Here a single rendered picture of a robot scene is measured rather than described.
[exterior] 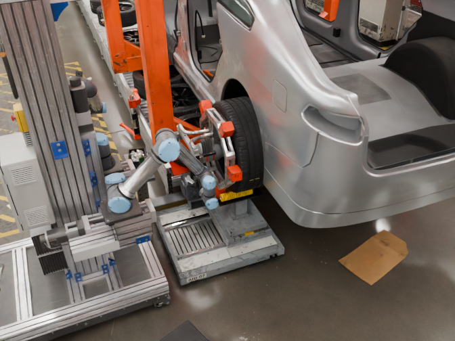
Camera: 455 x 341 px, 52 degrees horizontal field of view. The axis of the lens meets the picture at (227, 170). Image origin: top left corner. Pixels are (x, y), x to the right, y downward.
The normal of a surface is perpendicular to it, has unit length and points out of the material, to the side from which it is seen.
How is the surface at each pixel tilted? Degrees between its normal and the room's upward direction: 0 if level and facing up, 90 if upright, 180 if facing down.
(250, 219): 0
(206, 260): 0
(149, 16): 90
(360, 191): 96
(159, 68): 90
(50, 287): 0
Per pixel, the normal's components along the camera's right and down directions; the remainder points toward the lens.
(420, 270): -0.01, -0.82
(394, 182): 0.26, 0.63
